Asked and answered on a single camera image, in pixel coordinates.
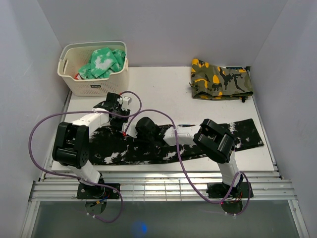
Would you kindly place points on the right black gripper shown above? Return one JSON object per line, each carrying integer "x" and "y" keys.
{"x": 138, "y": 136}

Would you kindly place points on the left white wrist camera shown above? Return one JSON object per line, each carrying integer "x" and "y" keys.
{"x": 124, "y": 102}

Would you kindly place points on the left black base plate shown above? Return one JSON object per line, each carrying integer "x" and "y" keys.
{"x": 96, "y": 192}

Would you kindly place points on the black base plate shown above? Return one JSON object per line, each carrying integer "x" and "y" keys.
{"x": 96, "y": 192}
{"x": 219, "y": 190}

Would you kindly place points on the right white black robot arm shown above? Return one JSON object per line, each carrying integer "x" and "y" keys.
{"x": 212, "y": 139}

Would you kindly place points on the aluminium table edge rail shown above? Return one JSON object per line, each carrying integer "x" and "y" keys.
{"x": 159, "y": 187}

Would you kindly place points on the green white tie-dye garment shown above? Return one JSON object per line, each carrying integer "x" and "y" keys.
{"x": 102, "y": 64}

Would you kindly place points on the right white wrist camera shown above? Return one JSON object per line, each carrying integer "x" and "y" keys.
{"x": 129, "y": 130}

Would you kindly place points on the folded camouflage trousers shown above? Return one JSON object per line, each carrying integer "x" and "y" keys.
{"x": 215, "y": 83}

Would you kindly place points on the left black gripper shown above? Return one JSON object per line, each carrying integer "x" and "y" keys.
{"x": 119, "y": 124}

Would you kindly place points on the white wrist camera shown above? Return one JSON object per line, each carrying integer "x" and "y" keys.
{"x": 124, "y": 102}
{"x": 129, "y": 130}

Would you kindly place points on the cream perforated plastic basket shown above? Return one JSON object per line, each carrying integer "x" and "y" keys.
{"x": 74, "y": 56}

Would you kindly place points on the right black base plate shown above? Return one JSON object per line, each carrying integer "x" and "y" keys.
{"x": 219, "y": 190}

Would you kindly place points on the black white tie-dye trousers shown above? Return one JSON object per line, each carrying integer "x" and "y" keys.
{"x": 107, "y": 146}

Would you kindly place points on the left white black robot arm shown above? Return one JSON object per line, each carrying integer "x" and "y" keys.
{"x": 71, "y": 145}

